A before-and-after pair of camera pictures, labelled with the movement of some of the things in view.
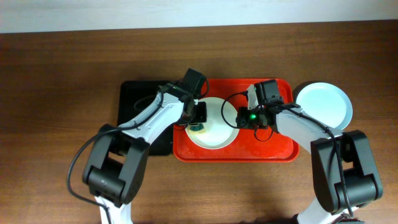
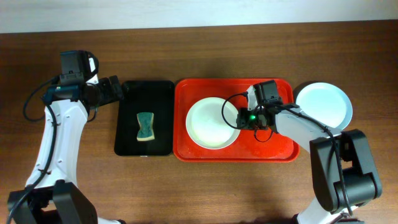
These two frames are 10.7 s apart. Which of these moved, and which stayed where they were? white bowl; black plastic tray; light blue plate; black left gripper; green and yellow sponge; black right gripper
Moved: black left gripper; green and yellow sponge
Stayed: light blue plate; white bowl; black right gripper; black plastic tray
